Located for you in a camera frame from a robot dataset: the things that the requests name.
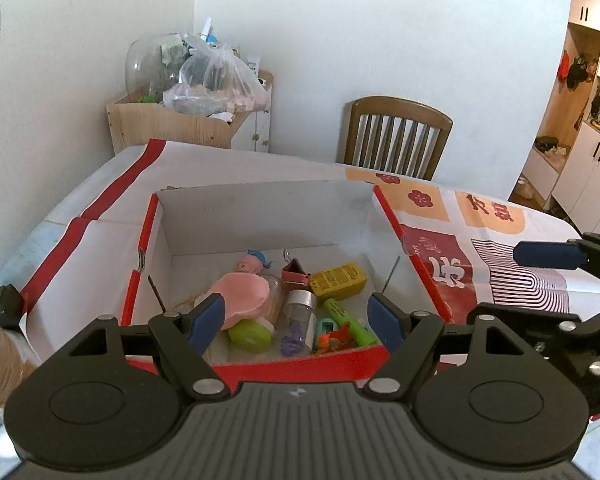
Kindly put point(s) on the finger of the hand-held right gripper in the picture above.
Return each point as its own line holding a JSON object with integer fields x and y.
{"x": 530, "y": 312}
{"x": 550, "y": 255}

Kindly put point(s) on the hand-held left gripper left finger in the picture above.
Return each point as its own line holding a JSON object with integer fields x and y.
{"x": 205, "y": 322}

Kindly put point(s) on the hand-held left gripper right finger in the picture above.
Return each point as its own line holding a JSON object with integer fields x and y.
{"x": 387, "y": 322}

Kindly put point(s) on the green highlighter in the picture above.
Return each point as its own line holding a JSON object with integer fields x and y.
{"x": 347, "y": 317}

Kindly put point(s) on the pink plush pad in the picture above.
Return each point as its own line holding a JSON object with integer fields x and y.
{"x": 240, "y": 295}

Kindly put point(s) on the toothpick jar with green lid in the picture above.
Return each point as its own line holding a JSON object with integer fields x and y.
{"x": 250, "y": 336}

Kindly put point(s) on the orange plastic toy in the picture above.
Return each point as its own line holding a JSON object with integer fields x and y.
{"x": 335, "y": 342}

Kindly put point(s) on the teal pencil sharpener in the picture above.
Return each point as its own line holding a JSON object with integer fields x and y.
{"x": 325, "y": 325}

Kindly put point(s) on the small yellow box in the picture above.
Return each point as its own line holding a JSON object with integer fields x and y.
{"x": 337, "y": 280}

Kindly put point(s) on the small pink doll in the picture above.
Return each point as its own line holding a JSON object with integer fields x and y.
{"x": 247, "y": 264}

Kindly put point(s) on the clear vial with silver cap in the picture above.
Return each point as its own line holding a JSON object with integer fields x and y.
{"x": 300, "y": 310}

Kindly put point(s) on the pink binder clip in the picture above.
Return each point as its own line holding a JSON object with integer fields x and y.
{"x": 297, "y": 275}

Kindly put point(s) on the red cardboard box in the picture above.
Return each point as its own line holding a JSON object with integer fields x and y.
{"x": 260, "y": 220}

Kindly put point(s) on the black hanging bag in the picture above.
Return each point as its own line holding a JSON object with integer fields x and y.
{"x": 582, "y": 75}

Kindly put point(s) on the orange hanging bag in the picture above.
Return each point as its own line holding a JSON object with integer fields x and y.
{"x": 564, "y": 66}

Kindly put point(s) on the wooden side cabinet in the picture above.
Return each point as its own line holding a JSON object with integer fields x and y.
{"x": 170, "y": 125}

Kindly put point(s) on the glass of dark drink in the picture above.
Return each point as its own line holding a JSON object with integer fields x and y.
{"x": 0, "y": 360}

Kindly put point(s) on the wooden chair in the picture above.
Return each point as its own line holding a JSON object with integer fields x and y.
{"x": 395, "y": 107}

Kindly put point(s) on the clear plastic bag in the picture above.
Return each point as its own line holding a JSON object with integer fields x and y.
{"x": 215, "y": 75}

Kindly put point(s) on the glass fishbowl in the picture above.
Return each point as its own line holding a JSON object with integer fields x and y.
{"x": 145, "y": 65}

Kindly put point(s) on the grey wall cabinet unit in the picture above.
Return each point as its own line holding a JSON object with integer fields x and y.
{"x": 580, "y": 180}

